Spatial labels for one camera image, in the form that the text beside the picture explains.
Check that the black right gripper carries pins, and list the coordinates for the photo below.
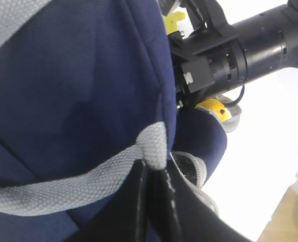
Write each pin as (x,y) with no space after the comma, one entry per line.
(210,61)

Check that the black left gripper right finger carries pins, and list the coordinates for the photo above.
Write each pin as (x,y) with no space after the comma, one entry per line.
(177,212)

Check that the yellow banana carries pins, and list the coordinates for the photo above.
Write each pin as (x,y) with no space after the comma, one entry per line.
(215,107)

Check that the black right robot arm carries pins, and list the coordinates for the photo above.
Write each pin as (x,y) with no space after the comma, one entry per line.
(269,41)

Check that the navy blue lunch bag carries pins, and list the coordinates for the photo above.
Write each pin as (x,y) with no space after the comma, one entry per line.
(86,89)

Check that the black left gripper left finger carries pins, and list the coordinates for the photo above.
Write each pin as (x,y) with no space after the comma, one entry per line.
(124,217)

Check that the yellow pear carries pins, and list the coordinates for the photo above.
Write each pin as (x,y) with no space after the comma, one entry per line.
(171,21)

